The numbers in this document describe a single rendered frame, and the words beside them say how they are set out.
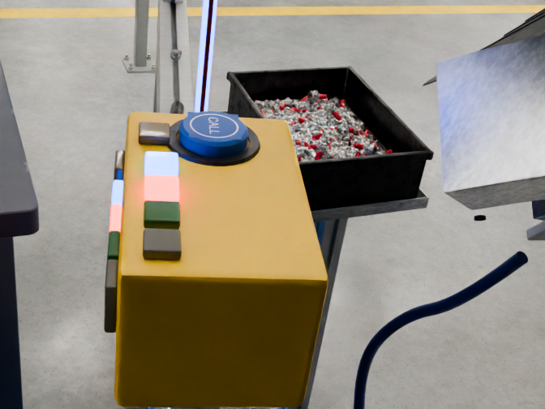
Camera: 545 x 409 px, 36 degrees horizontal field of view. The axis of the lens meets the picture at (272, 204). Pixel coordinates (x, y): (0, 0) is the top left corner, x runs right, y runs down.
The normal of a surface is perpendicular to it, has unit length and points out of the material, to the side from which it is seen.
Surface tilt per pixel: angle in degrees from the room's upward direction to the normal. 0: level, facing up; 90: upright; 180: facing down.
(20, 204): 0
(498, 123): 55
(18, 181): 0
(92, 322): 0
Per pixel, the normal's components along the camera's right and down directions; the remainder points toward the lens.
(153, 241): 0.12, -0.83
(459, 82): -0.54, -0.22
